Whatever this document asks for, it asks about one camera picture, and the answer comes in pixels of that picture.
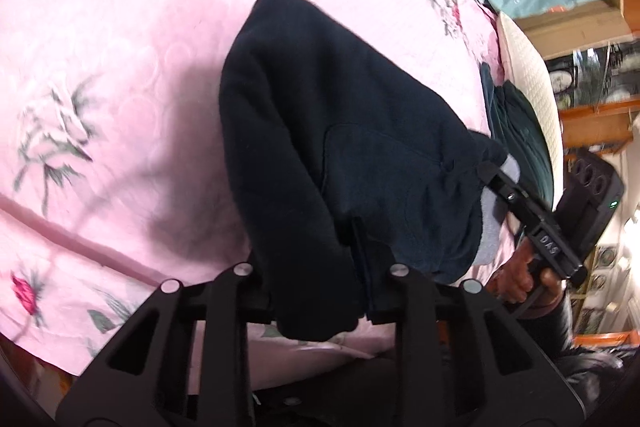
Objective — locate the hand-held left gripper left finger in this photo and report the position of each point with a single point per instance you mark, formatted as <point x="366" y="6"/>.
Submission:
<point x="235" y="307"/>

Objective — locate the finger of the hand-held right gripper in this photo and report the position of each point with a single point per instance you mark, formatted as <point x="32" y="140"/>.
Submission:
<point x="510" y="192"/>

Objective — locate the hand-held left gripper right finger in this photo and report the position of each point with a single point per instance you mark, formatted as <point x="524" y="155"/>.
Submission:
<point x="382" y="307"/>

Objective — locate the navy pants with grey lining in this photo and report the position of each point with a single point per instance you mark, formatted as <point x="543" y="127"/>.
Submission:
<point x="330" y="147"/>

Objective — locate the person's right forearm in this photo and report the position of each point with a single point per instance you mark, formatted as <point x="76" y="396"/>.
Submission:
<point x="580" y="347"/>

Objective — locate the person's right hand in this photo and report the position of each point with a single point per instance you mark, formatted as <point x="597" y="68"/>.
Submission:
<point x="517" y="279"/>

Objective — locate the dark teal garment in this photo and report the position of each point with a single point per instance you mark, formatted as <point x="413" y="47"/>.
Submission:
<point x="530" y="142"/>

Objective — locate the wooden glass cabinet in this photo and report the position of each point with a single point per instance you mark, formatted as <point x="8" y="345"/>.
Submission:
<point x="600" y="82"/>

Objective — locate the white pillow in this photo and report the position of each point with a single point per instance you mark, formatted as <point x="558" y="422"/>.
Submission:
<point x="530" y="67"/>

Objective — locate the pink bed sheet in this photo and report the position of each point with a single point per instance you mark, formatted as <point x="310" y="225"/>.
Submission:
<point x="125" y="82"/>

